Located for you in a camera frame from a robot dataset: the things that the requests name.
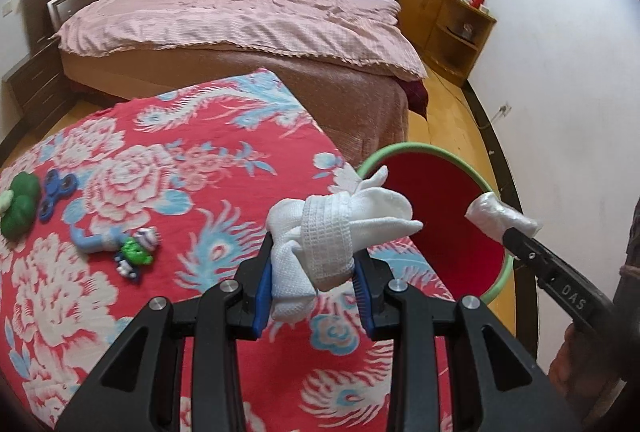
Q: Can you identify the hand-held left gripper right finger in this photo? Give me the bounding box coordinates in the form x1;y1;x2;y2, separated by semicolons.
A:
352;249;583;432

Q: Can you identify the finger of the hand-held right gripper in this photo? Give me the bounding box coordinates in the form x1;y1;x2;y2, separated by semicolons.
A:
501;227;619;334

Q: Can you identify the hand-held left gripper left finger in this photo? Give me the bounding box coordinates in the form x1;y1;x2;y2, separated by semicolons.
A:
55;232;275;432

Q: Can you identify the white cloth with bandage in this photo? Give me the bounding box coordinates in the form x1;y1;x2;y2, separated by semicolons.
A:
265;165;424;326

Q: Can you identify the small white plastic packet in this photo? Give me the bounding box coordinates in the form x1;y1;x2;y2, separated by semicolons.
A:
465;192;544;243

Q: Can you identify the red basin with green rim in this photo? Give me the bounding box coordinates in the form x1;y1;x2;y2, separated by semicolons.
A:
356;142;512;305

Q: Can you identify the small green toy figure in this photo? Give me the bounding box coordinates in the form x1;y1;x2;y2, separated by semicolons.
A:
114;227;162;285

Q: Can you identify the red floral blanket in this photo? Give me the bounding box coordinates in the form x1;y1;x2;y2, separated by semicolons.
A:
0;68;506;432

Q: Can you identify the dark red cloth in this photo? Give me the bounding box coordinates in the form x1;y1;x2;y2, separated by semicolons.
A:
406;78;431;119

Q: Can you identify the brown bed sheet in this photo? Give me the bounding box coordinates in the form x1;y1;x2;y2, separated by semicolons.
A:
60;42;430;167

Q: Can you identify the blue fidget spinner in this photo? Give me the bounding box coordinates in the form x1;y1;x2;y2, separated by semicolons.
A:
39;174;80;221

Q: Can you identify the wooden corner shelf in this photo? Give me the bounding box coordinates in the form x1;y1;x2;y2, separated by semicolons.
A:
425;0;498;88

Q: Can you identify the green pumpkin toy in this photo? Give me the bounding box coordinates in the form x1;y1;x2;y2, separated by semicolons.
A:
0;172;42;241

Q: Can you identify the pink bedspread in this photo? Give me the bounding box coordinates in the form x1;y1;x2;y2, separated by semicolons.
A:
52;0;430;80

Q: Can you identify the dark wooden nightstand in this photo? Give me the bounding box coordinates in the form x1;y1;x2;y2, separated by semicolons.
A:
1;42;77;129

